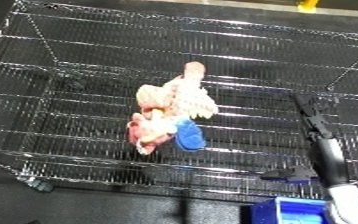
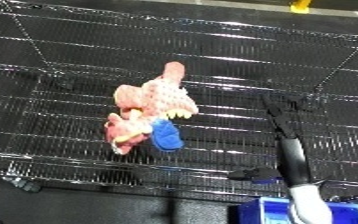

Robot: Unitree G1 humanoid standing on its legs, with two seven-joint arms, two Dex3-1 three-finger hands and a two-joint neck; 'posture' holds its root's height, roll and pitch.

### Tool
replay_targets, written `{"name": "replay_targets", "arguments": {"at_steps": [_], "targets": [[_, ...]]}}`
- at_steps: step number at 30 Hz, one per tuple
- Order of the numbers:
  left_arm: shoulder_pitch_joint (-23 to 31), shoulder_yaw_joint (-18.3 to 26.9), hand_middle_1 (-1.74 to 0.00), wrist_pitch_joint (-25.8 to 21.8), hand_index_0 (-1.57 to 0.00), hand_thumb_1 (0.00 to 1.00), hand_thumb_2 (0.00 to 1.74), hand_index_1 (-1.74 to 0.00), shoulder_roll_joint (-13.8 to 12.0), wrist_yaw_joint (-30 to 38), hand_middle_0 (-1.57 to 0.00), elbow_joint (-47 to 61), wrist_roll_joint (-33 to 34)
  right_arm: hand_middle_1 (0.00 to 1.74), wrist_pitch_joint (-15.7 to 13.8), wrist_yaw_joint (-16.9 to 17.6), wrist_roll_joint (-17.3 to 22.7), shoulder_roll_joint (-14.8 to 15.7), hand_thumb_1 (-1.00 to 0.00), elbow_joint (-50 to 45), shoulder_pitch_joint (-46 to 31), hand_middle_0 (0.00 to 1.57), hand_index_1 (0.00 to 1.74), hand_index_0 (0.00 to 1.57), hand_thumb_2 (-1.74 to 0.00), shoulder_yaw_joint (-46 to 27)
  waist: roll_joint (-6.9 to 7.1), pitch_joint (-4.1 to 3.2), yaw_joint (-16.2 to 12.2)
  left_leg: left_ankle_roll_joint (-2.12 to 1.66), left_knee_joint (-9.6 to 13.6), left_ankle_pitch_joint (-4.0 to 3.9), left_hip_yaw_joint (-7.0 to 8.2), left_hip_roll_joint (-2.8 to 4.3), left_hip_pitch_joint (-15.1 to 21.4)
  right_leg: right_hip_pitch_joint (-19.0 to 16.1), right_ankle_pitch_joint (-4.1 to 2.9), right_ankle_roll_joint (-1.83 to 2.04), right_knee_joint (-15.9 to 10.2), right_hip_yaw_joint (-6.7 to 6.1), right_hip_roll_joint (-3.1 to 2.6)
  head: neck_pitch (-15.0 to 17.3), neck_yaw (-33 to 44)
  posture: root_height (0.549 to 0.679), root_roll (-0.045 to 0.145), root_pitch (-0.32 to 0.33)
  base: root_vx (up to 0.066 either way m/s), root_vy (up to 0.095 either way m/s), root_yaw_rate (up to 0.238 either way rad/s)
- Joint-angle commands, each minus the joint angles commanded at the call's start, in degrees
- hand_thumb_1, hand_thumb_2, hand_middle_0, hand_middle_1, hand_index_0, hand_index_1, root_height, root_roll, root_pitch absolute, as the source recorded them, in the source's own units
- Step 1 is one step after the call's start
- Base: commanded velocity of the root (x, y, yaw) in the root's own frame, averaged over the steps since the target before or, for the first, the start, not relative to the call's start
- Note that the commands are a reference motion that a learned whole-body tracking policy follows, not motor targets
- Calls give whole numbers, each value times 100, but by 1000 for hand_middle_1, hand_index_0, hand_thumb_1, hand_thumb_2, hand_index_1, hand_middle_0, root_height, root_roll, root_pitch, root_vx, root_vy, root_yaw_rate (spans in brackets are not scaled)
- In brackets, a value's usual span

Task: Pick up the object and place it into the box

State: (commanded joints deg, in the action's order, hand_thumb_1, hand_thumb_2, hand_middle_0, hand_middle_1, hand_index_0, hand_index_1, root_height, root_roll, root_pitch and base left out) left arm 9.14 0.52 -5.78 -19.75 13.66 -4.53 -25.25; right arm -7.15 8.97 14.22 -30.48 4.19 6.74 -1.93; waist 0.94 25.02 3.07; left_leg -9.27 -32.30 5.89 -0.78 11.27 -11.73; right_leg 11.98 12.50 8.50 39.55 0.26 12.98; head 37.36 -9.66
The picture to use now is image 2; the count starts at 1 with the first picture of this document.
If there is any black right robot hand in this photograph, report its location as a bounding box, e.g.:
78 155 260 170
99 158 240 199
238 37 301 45
226 94 316 188

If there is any pink dragon soft toy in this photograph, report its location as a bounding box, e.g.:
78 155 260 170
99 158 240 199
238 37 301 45
102 61 201 156

